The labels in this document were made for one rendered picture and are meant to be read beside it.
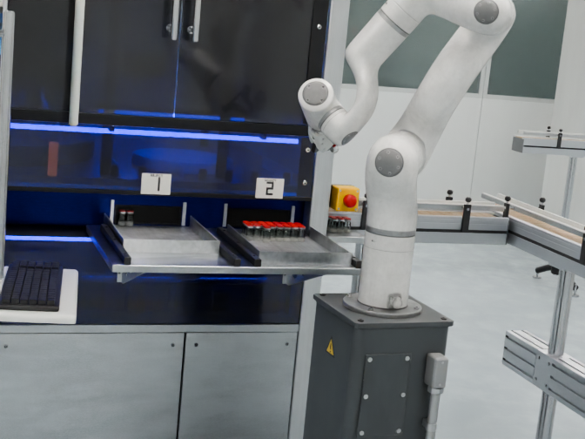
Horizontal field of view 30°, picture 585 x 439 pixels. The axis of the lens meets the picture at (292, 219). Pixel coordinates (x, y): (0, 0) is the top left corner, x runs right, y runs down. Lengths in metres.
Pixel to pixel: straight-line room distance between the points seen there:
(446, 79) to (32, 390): 1.51
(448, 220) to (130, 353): 1.12
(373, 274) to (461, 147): 6.13
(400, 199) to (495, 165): 6.33
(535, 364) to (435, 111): 1.33
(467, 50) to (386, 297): 0.60
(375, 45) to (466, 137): 6.16
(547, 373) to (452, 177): 5.21
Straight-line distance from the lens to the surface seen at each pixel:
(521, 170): 8.96
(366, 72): 2.54
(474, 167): 8.75
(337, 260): 2.93
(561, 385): 3.51
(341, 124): 2.54
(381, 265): 2.56
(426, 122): 2.56
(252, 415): 3.41
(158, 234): 3.12
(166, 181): 3.14
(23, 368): 3.22
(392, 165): 2.46
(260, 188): 3.21
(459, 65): 2.50
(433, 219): 3.56
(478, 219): 3.64
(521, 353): 3.70
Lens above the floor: 1.53
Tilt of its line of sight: 11 degrees down
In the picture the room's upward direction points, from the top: 5 degrees clockwise
